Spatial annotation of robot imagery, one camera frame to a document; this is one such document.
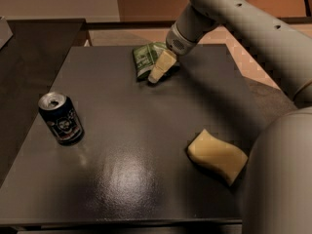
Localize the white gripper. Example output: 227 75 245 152
148 4 218 84

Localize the green jalapeno chip bag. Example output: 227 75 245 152
133 42 179 83

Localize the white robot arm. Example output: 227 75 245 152
148 0 312 234

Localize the yellow wavy sponge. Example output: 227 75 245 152
187 129 248 186

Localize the dark blue soda can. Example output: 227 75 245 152
38 92 84 145

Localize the dark side table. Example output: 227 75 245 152
0 19 87 184

